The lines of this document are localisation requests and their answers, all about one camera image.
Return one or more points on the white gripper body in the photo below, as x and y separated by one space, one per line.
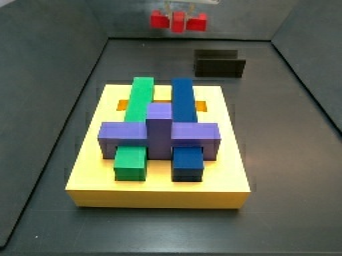
211 2

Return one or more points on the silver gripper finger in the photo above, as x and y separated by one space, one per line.
167 9

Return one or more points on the red bridge-shaped block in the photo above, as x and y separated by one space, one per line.
178 22

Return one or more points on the yellow base board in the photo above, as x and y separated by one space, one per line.
223 189

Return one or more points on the black slotted holder block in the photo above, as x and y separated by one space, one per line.
218 63

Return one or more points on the purple bridge-shaped block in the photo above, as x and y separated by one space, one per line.
159 134

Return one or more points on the blue long block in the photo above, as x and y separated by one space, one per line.
187 154

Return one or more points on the green long block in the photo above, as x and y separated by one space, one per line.
130 163

